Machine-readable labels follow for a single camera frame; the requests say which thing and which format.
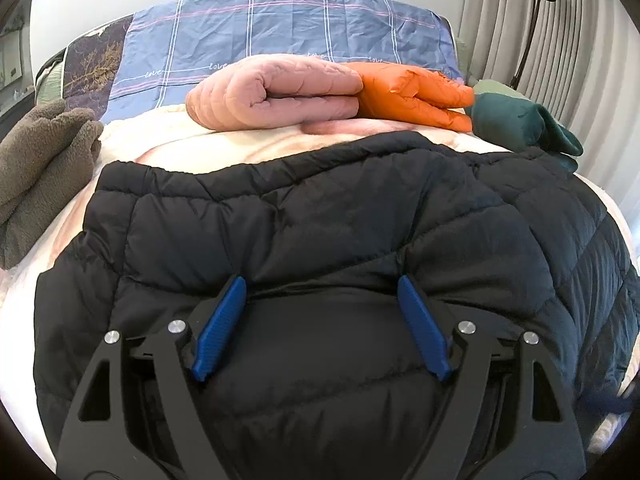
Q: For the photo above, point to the grey-brown fleece garment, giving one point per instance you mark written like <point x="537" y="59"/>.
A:
<point x="40" y="170"/>

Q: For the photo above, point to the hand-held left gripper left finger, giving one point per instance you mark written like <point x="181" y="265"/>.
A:
<point x="220" y="325"/>

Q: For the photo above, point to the grey pleated curtain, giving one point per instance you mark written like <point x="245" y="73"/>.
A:
<point x="590" y="60"/>

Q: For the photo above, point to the black puffer jacket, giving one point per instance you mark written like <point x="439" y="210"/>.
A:
<point x="320" y="220"/>

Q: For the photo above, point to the large green pillow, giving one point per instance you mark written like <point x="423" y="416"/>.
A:
<point x="495" y="87"/>

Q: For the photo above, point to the pink quilted jacket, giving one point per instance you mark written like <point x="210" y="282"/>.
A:
<point x="280" y="90"/>

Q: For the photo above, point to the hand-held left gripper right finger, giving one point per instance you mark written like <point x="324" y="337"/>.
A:
<point x="425" y="327"/>

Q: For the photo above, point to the arched wall mirror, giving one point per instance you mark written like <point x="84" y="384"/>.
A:
<point x="12" y="60"/>

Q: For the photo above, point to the blue plaid pillow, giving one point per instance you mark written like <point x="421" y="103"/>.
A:
<point x="280" y="25"/>

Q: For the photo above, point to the teal jacket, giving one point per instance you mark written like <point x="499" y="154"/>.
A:
<point x="505" y="117"/>

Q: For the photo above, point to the dark tree print cloth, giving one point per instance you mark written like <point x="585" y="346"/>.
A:
<point x="92" y="65"/>

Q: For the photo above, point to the orange puffer jacket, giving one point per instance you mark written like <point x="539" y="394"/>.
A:
<point x="400" y="92"/>

